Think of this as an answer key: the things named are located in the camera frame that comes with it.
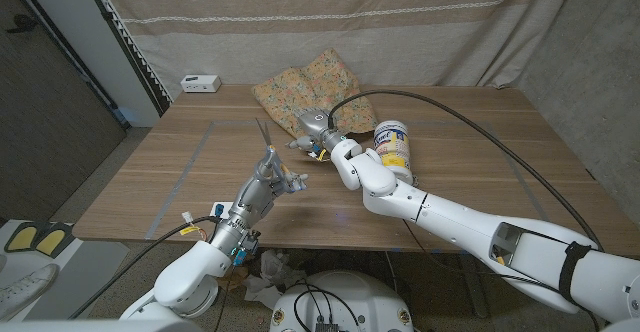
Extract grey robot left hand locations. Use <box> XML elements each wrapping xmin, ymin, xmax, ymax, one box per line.
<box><xmin>209</xmin><ymin>145</ymin><xmax>309</xmax><ymax>266</ymax></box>

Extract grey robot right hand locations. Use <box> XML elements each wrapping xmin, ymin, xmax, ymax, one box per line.
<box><xmin>285</xmin><ymin>106</ymin><xmax>350</xmax><ymax>157</ymax></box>

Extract grey scissors with tan grips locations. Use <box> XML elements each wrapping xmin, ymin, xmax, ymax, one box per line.
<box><xmin>254</xmin><ymin>116</ymin><xmax>297</xmax><ymax>189</ymax></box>

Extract crumpled white paper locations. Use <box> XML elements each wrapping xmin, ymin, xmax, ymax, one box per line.
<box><xmin>243</xmin><ymin>249</ymin><xmax>307</xmax><ymax>311</ymax></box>

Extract crumpled brown paper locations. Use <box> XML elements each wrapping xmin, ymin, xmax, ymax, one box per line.
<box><xmin>227</xmin><ymin>265</ymin><xmax>250</xmax><ymax>291</ymax></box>

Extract floral patterned cloth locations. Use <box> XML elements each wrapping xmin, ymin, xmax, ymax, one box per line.
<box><xmin>252</xmin><ymin>47</ymin><xmax>380</xmax><ymax>141</ymax></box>

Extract white yellow wipes canister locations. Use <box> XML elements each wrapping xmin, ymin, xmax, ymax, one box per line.
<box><xmin>373</xmin><ymin>119</ymin><xmax>415</xmax><ymax>186</ymax></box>

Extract beige striped curtain backdrop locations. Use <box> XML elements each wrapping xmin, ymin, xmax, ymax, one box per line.
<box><xmin>92</xmin><ymin>0</ymin><xmax>581</xmax><ymax>89</ymax></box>

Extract white power strip box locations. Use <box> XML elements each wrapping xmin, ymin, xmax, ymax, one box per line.
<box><xmin>180</xmin><ymin>74</ymin><xmax>223</xmax><ymax>94</ymax></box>

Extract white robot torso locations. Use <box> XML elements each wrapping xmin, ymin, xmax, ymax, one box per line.
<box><xmin>269</xmin><ymin>270</ymin><xmax>414</xmax><ymax>332</ymax></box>

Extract yellow black foot pad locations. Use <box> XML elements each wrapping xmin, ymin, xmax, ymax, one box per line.
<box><xmin>42</xmin><ymin>224</ymin><xmax>75</xmax><ymax>258</ymax></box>
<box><xmin>3</xmin><ymin>221</ymin><xmax>44</xmax><ymax>254</ymax></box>

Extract dark grey door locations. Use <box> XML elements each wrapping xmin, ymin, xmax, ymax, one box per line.
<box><xmin>0</xmin><ymin>0</ymin><xmax>127</xmax><ymax>223</ymax></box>

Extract metal table leg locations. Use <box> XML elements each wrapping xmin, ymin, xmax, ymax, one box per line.
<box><xmin>457</xmin><ymin>259</ymin><xmax>490</xmax><ymax>319</ymax></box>

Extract white sneaker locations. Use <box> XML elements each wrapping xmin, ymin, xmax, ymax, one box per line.
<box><xmin>0</xmin><ymin>263</ymin><xmax>61</xmax><ymax>318</ymax></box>

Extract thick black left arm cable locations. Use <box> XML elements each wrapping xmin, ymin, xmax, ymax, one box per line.
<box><xmin>67</xmin><ymin>215</ymin><xmax>221</xmax><ymax>320</ymax></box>

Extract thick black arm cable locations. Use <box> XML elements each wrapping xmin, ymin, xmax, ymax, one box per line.
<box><xmin>327</xmin><ymin>89</ymin><xmax>605</xmax><ymax>252</ymax></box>
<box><xmin>67</xmin><ymin>215</ymin><xmax>221</xmax><ymax>320</ymax></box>

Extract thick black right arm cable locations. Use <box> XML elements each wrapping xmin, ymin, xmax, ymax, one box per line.
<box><xmin>327</xmin><ymin>89</ymin><xmax>605</xmax><ymax>252</ymax></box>

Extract perforated metal rail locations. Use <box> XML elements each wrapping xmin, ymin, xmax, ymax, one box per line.
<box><xmin>79</xmin><ymin>0</ymin><xmax>174</xmax><ymax>118</ymax></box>

